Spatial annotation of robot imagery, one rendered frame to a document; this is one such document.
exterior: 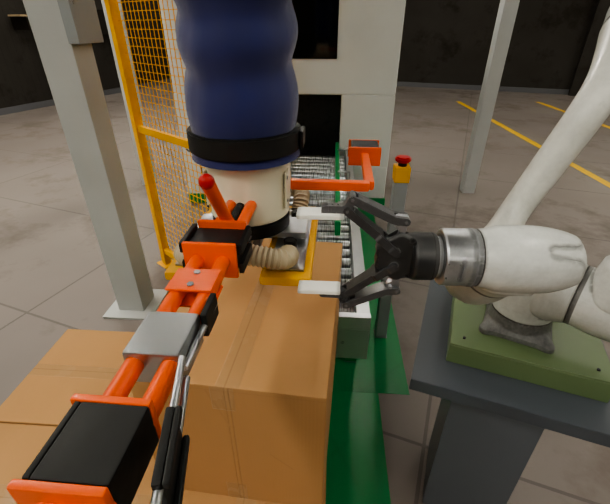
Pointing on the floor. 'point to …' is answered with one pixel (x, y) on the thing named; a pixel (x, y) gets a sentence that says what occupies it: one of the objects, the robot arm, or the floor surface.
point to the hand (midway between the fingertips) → (304, 252)
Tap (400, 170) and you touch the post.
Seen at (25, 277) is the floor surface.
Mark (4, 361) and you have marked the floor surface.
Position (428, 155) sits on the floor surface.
